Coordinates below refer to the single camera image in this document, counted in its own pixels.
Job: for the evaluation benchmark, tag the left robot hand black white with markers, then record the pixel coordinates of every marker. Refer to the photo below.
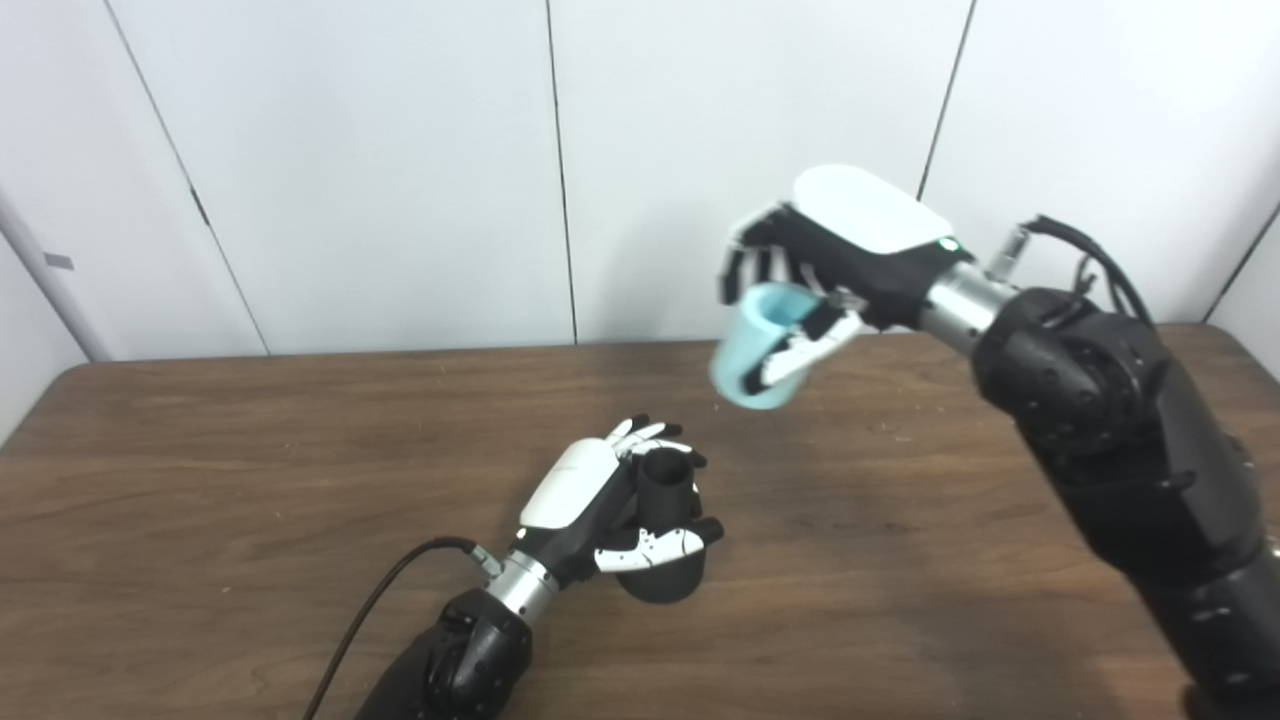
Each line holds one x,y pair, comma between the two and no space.
575,490

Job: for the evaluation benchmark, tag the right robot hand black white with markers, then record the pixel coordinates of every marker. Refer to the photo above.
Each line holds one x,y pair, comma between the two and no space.
860,240

